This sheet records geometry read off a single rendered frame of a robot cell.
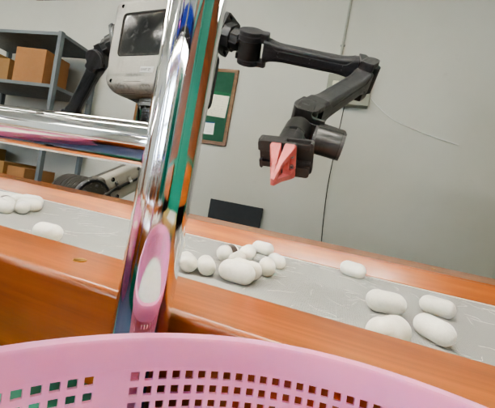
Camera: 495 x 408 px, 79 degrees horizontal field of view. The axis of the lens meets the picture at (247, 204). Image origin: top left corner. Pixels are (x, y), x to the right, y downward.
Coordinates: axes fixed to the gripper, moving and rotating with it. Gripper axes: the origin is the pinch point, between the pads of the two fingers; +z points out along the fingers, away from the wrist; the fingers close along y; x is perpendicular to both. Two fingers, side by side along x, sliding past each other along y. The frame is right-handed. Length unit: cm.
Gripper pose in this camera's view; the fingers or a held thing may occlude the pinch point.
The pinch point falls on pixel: (273, 179)
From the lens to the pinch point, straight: 51.0
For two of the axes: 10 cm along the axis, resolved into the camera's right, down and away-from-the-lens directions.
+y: 9.4, 1.7, -2.9
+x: 0.6, 7.7, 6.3
